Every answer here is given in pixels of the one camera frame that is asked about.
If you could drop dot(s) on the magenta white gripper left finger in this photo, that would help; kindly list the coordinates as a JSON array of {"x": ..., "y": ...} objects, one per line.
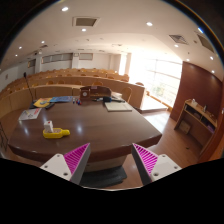
[{"x": 69, "y": 166}]

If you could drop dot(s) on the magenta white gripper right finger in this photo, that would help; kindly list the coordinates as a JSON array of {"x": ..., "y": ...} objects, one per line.
[{"x": 151, "y": 166}]

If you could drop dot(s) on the white charger plug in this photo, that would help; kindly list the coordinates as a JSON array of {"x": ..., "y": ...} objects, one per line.
[{"x": 48, "y": 126}]

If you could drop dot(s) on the yellow power strip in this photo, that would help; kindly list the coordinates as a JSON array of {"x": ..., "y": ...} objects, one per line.
[{"x": 56, "y": 133}]

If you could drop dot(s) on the black chair seat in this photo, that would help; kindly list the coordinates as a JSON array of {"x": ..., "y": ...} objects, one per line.
[{"x": 103, "y": 178}]

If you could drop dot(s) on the wooden side shelf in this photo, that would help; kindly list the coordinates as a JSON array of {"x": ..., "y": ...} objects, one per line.
[{"x": 197, "y": 122}]

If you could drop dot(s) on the white paper sheet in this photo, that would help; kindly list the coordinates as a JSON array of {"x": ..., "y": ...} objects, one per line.
[{"x": 30, "y": 114}]

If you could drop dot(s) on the blue booklet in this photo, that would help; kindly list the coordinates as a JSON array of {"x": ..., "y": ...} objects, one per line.
[{"x": 61, "y": 99}]

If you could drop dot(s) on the yellow folder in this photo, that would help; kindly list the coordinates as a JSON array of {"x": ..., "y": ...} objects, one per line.
[{"x": 42, "y": 102}]

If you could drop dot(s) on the black microphone stand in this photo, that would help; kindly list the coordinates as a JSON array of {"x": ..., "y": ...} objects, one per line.
[{"x": 32, "y": 106}]

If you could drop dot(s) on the wooden desktop box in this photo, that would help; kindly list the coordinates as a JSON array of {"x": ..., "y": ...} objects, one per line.
[{"x": 94, "y": 92}]

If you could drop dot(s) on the wooden chair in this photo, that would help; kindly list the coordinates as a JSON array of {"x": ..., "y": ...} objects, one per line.
[{"x": 126, "y": 94}]

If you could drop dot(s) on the long wooden bench desk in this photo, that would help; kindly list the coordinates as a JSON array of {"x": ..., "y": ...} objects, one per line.
[{"x": 19, "y": 98}]

